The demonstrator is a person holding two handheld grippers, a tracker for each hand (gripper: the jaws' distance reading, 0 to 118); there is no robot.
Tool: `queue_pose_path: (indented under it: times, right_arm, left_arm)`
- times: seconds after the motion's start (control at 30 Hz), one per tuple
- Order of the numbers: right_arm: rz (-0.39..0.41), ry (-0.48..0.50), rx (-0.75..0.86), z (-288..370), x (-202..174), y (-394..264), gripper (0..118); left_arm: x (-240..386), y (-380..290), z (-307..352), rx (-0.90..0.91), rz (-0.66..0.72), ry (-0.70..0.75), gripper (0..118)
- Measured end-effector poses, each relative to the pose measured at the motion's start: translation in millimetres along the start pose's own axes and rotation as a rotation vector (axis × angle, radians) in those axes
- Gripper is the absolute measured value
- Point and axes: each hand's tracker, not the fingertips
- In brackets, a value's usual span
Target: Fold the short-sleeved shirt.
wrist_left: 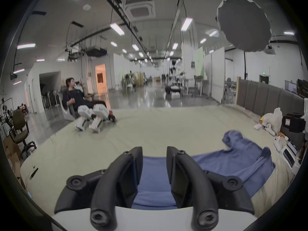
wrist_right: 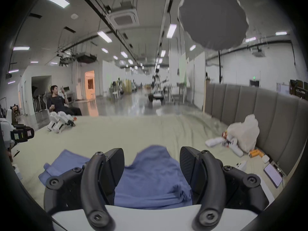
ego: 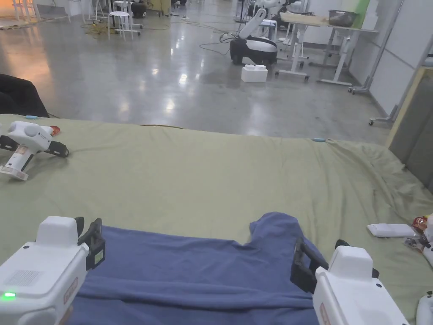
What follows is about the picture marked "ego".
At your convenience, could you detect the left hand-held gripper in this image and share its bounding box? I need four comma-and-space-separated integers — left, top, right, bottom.
0, 216, 106, 325

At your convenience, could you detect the black bag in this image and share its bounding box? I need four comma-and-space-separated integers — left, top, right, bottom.
0, 74, 50, 118

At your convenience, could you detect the white round stool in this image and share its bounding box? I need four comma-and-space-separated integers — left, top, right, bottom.
107, 11, 141, 42

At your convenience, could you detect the red snack bag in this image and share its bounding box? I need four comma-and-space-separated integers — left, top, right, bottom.
404, 215, 433, 254

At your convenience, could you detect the white flat device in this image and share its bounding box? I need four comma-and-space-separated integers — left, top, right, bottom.
367, 223, 416, 239

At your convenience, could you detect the white-legged table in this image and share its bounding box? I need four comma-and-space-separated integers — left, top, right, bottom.
274, 9, 379, 86

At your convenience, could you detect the spare hand-held gripper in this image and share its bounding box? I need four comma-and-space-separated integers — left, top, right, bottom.
0, 121, 70, 182

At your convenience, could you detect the bed with pale green sheet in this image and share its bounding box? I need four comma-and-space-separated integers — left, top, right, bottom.
0, 113, 433, 325

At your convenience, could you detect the white foam box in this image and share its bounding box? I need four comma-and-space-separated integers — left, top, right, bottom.
241, 64, 269, 83

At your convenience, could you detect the white and black robot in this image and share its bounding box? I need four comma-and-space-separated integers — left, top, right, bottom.
229, 0, 280, 66

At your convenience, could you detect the black cable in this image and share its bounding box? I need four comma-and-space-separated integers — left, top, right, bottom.
199, 31, 245, 55

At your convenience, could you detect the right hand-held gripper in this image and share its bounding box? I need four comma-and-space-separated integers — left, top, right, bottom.
290, 237, 412, 325

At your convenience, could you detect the yellow cable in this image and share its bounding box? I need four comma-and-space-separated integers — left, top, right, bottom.
82, 19, 114, 37

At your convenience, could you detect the blue garment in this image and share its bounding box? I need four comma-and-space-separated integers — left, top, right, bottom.
69, 212, 327, 325

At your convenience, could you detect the white hand controller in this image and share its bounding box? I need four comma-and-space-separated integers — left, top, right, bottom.
415, 293, 433, 325

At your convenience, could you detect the grey padded headboard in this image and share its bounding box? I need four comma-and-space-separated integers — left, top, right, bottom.
388, 66, 433, 196

